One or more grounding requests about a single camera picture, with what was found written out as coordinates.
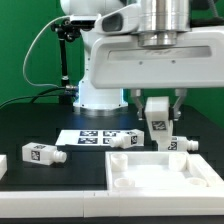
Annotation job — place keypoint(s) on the marker sheet on table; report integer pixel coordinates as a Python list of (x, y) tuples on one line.
[(86, 137)]

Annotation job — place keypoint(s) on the black camera on stand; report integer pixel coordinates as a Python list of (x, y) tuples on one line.
[(68, 31)]

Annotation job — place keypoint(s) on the white L-shaped fence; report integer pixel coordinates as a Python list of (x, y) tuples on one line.
[(109, 203)]

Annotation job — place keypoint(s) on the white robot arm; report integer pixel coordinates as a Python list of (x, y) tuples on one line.
[(146, 44)]

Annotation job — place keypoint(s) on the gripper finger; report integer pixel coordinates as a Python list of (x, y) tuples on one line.
[(136, 98), (174, 111)]

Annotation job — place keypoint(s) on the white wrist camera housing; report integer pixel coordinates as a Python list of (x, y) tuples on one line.
[(122, 21)]

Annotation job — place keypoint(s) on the white square table top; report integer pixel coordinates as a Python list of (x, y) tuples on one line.
[(158, 171)]

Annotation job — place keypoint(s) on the white block left edge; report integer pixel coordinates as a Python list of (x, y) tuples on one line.
[(3, 165)]

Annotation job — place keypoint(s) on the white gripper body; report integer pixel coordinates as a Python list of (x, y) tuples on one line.
[(196, 61)]

